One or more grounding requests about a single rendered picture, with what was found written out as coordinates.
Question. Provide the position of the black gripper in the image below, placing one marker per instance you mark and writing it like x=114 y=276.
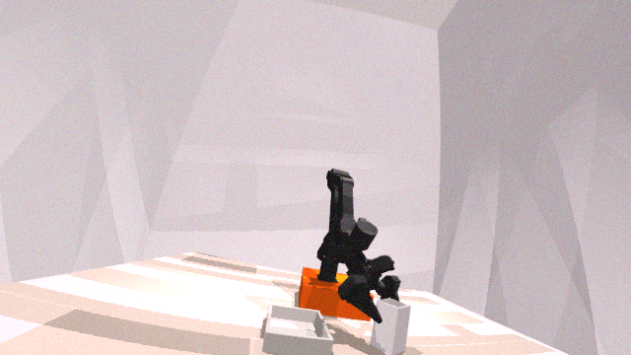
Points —
x=356 y=289

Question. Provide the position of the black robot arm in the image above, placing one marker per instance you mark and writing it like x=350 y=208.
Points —
x=346 y=238

